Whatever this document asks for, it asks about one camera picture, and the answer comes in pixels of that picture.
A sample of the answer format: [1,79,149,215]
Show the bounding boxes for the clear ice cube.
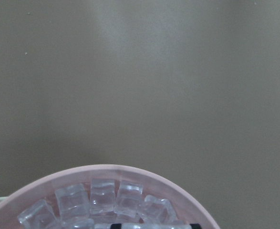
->
[90,179,115,215]

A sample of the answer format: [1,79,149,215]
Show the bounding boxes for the pink bowl of ice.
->
[0,165,219,229]

